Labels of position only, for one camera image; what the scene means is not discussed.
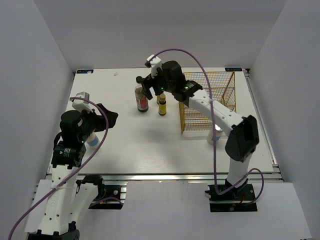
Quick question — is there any blue corner sticker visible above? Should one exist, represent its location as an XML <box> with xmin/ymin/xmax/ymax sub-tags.
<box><xmin>224</xmin><ymin>67</ymin><xmax>243</xmax><ymax>72</ymax></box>
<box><xmin>76</xmin><ymin>69</ymin><xmax>94</xmax><ymax>74</ymax></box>

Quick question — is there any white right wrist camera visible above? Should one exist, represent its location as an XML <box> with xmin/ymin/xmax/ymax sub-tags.
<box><xmin>144</xmin><ymin>54</ymin><xmax>163</xmax><ymax>79</ymax></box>

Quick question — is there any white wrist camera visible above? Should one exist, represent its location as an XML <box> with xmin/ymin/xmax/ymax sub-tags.
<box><xmin>144</xmin><ymin>54</ymin><xmax>163</xmax><ymax>79</ymax></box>
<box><xmin>71</xmin><ymin>91</ymin><xmax>93</xmax><ymax>113</ymax></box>

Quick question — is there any white jar blue label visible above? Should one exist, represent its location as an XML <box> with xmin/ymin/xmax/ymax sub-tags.
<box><xmin>86</xmin><ymin>132</ymin><xmax>99</xmax><ymax>148</ymax></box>

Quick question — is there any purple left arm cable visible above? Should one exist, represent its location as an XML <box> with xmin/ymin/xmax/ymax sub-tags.
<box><xmin>7</xmin><ymin>96</ymin><xmax>110</xmax><ymax>240</ymax></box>

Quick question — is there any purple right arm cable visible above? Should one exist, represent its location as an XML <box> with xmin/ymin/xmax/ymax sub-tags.
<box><xmin>147</xmin><ymin>48</ymin><xmax>265</xmax><ymax>206</ymax></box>

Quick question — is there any front small yellow-label bottle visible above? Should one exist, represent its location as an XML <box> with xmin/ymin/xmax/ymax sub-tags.
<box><xmin>158</xmin><ymin>93</ymin><xmax>167</xmax><ymax>116</ymax></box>

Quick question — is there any white granule jar silver lid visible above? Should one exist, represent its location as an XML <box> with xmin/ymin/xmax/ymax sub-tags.
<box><xmin>206</xmin><ymin>125</ymin><xmax>224</xmax><ymax>145</ymax></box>

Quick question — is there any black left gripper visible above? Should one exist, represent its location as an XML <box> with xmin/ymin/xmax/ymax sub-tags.
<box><xmin>77</xmin><ymin>103</ymin><xmax>118</xmax><ymax>142</ymax></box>

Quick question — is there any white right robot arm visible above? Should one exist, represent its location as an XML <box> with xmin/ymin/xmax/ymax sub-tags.
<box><xmin>136</xmin><ymin>56</ymin><xmax>260</xmax><ymax>200</ymax></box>

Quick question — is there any blue left corner sticker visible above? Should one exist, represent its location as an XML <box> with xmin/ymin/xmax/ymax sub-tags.
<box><xmin>76</xmin><ymin>69</ymin><xmax>94</xmax><ymax>74</ymax></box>

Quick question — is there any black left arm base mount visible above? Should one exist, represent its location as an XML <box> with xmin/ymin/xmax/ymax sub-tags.
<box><xmin>75</xmin><ymin>174</ymin><xmax>124</xmax><ymax>210</ymax></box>

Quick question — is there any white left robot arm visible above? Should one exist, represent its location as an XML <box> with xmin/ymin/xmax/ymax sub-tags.
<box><xmin>27</xmin><ymin>103</ymin><xmax>119</xmax><ymax>240</ymax></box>

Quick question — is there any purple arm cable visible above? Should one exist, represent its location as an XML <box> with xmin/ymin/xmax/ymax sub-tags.
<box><xmin>7</xmin><ymin>96</ymin><xmax>110</xmax><ymax>240</ymax></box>
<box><xmin>147</xmin><ymin>48</ymin><xmax>265</xmax><ymax>206</ymax></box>

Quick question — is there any blue right corner sticker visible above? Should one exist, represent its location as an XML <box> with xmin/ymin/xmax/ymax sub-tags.
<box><xmin>224</xmin><ymin>67</ymin><xmax>243</xmax><ymax>72</ymax></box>

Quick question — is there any yellow wire rack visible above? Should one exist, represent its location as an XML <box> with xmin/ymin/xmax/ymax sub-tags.
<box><xmin>179</xmin><ymin>71</ymin><xmax>237</xmax><ymax>133</ymax></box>

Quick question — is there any dark sauce bottle red label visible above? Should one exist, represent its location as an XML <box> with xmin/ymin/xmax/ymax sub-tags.
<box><xmin>134</xmin><ymin>84</ymin><xmax>149</xmax><ymax>112</ymax></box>

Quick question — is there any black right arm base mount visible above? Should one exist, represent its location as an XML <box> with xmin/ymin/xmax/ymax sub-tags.
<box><xmin>204</xmin><ymin>184</ymin><xmax>258</xmax><ymax>213</ymax></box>

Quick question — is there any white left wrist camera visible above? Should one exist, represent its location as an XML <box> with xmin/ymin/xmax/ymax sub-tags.
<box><xmin>71</xmin><ymin>91</ymin><xmax>93</xmax><ymax>113</ymax></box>

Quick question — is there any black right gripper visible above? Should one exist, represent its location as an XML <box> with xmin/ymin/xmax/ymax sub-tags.
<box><xmin>140</xmin><ymin>66</ymin><xmax>175</xmax><ymax>101</ymax></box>

